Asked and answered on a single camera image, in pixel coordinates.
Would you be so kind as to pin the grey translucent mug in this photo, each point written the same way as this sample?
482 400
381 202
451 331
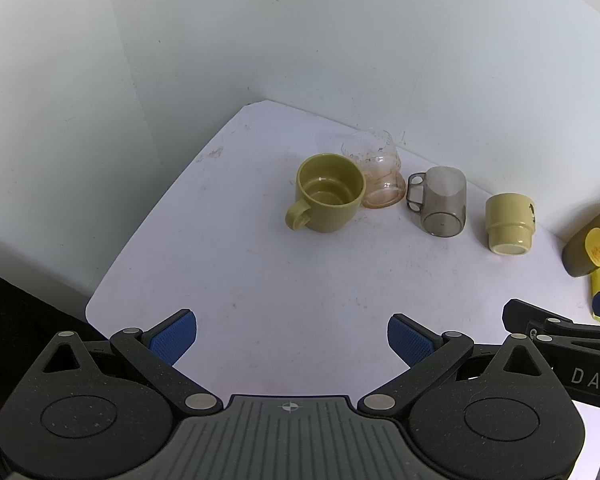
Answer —
442 205

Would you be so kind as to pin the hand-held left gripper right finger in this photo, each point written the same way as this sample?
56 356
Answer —
409 340

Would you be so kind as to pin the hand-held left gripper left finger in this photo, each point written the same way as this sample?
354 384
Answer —
174 336

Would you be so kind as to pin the clear glass cup orange print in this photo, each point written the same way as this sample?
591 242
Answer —
380 180

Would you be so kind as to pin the pale yellow cup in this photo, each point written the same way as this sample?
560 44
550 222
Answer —
509 215

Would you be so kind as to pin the olive cup yellow label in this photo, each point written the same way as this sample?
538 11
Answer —
580 255

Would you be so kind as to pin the olive green mug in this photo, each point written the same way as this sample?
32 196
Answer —
330 210

